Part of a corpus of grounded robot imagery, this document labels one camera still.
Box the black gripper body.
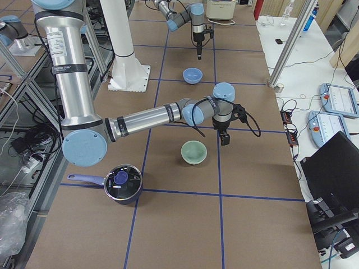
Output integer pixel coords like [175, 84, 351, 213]
[213, 120, 231, 135]
[192, 32, 204, 47]

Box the blue bowl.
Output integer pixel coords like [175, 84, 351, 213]
[182, 67, 203, 85]

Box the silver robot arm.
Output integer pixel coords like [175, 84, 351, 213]
[33, 1, 235, 167]
[145, 1, 208, 60]

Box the green bowl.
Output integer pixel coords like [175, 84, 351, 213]
[181, 140, 207, 165]

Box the cream and chrome toaster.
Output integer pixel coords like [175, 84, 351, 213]
[206, 0, 236, 20]

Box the small metal cylinder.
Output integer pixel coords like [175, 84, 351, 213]
[274, 83, 284, 93]

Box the clear plastic bottle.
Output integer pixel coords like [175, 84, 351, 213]
[279, 0, 294, 26]

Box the lower blue teach pendant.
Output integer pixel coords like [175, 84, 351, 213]
[308, 110, 351, 148]

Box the blue teach pendant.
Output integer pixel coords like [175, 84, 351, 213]
[319, 83, 358, 118]
[308, 110, 351, 148]

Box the dark blue saucepan with lid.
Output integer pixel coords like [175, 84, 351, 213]
[67, 164, 143, 205]

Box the black laptop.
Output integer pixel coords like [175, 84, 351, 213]
[301, 131, 358, 209]

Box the blue water bottle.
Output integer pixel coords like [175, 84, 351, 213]
[303, 1, 319, 31]

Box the upper blue teach pendant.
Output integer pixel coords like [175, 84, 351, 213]
[319, 83, 358, 118]

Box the black monitor stand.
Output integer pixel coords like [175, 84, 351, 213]
[306, 198, 358, 259]

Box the crumpled clear plastic bag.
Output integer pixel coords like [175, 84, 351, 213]
[1, 192, 30, 260]

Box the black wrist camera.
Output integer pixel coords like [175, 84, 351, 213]
[232, 104, 248, 124]
[204, 24, 214, 39]

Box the white toaster power cable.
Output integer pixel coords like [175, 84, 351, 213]
[208, 17, 236, 26]

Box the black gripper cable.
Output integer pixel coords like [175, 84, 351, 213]
[168, 0, 215, 48]
[191, 98, 261, 138]

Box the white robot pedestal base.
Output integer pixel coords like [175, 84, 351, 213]
[100, 0, 150, 92]

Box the aluminium frame post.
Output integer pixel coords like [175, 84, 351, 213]
[268, 0, 316, 88]

